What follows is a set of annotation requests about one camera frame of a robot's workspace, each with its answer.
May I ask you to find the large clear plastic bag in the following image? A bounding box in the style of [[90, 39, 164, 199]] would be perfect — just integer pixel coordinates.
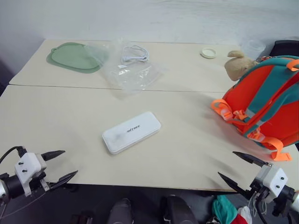
[[100, 37, 164, 94]]

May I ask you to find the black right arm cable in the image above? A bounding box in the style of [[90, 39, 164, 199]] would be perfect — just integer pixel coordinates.
[[255, 197, 270, 224]]

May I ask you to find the green silicone mat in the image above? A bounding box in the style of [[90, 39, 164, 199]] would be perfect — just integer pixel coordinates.
[[45, 42, 110, 75]]

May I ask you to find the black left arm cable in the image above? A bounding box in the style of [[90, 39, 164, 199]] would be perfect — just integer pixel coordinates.
[[0, 146, 26, 164]]

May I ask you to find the black rounded shape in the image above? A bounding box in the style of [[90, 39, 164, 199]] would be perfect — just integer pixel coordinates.
[[160, 194, 199, 224]]

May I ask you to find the orange and teal backpack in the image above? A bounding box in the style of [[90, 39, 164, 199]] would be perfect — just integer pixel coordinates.
[[210, 55, 299, 162]]

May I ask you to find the round white lid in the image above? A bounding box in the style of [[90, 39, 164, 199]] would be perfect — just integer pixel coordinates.
[[199, 47, 218, 59]]

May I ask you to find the grey rounded shape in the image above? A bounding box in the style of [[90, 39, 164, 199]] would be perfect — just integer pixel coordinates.
[[107, 198, 135, 224]]

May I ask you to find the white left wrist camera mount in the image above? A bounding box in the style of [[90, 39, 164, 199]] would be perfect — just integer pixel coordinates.
[[14, 152, 48, 196]]

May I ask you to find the clear plastic cup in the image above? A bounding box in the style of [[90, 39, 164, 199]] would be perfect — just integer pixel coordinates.
[[240, 39, 267, 59]]

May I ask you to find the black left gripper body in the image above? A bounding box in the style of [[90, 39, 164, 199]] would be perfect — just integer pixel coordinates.
[[37, 171, 51, 192]]

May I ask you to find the black chair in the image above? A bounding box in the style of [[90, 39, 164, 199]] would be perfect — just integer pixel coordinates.
[[268, 40, 299, 58]]

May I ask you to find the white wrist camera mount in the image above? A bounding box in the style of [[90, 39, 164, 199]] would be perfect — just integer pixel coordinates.
[[14, 152, 48, 196], [253, 162, 289, 203]]

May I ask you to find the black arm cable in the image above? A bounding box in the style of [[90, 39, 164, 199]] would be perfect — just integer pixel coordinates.
[[255, 197, 270, 224], [0, 146, 26, 164]]

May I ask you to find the beige plush toy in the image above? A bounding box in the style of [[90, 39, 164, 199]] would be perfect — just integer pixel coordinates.
[[224, 50, 259, 82]]

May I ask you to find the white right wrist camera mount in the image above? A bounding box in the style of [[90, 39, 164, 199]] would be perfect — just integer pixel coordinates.
[[253, 162, 289, 203]]

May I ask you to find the white rectangular plastic case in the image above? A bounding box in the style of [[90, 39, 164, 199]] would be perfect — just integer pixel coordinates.
[[101, 111, 161, 155]]

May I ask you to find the teal red white cloth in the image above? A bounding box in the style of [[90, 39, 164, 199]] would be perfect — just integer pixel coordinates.
[[212, 195, 253, 224]]

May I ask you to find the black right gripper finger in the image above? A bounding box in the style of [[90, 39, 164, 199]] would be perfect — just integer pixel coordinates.
[[217, 172, 253, 199], [232, 151, 270, 168]]

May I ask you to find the small clear plastic bag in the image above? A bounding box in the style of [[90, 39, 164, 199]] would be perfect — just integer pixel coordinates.
[[84, 44, 111, 69]]

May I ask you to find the white coiled cable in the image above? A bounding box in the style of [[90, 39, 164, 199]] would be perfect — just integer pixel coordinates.
[[120, 42, 150, 65]]

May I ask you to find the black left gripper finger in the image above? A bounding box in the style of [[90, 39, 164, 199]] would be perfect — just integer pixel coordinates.
[[50, 170, 78, 190], [41, 150, 66, 161]]

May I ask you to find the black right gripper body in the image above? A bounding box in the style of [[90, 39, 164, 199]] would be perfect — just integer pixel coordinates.
[[249, 181, 270, 199]]

